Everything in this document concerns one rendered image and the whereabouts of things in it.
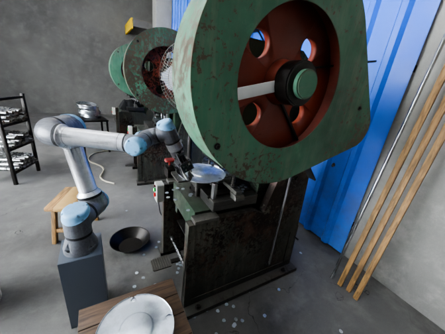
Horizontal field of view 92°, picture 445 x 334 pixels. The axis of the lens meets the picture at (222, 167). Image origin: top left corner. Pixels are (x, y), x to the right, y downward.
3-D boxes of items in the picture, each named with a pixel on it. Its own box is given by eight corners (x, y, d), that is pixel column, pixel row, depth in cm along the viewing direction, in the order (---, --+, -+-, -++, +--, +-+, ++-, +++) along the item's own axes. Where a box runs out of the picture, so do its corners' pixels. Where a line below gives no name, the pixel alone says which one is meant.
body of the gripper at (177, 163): (182, 175, 107) (173, 156, 101) (176, 169, 114) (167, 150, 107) (195, 168, 109) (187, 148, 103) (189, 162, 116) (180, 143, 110)
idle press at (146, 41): (129, 195, 246) (119, 15, 183) (123, 164, 326) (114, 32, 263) (242, 181, 315) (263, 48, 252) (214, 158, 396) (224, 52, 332)
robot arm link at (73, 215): (57, 238, 100) (51, 213, 95) (76, 221, 113) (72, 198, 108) (83, 240, 100) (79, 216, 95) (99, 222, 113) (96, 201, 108)
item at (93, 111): (83, 155, 342) (77, 103, 313) (78, 147, 373) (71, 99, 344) (110, 152, 367) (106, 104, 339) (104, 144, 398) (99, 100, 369)
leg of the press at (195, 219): (183, 322, 124) (193, 181, 91) (177, 304, 133) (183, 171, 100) (295, 270, 168) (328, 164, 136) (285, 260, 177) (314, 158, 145)
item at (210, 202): (212, 212, 117) (213, 203, 114) (184, 178, 152) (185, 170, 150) (256, 203, 131) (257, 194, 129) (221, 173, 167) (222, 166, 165)
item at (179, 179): (177, 201, 122) (177, 180, 117) (169, 190, 133) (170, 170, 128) (216, 195, 134) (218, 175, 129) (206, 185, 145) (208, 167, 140)
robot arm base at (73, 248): (61, 262, 100) (57, 244, 96) (64, 240, 112) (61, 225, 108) (98, 252, 107) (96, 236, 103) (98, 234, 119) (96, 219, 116)
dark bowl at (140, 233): (111, 264, 155) (110, 256, 153) (108, 238, 179) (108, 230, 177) (153, 252, 170) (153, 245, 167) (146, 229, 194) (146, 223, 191)
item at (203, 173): (167, 173, 124) (167, 172, 124) (195, 161, 149) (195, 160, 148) (210, 188, 113) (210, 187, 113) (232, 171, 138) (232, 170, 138)
